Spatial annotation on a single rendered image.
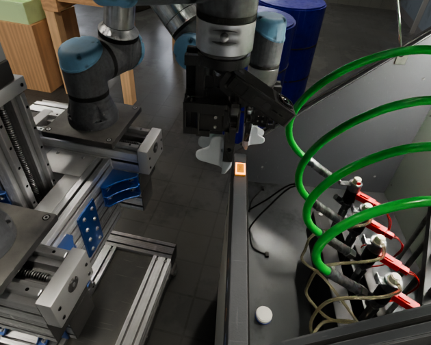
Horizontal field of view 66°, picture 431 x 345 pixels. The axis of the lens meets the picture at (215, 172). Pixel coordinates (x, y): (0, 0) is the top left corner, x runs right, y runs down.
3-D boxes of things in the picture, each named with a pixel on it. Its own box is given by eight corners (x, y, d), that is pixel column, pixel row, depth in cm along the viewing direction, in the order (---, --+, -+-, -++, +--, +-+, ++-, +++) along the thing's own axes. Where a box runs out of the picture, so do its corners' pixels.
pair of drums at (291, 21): (306, 90, 356) (331, -6, 294) (285, 157, 264) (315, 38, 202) (237, 76, 372) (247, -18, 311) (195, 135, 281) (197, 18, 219)
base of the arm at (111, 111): (58, 126, 99) (49, 96, 92) (84, 102, 110) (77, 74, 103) (105, 135, 97) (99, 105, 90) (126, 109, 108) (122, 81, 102)
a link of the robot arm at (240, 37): (256, 9, 44) (258, 29, 38) (251, 44, 47) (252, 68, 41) (199, 5, 44) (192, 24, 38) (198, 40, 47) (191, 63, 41)
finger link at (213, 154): (196, 170, 58) (197, 124, 52) (230, 172, 58) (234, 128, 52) (194, 181, 55) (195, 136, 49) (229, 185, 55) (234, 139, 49)
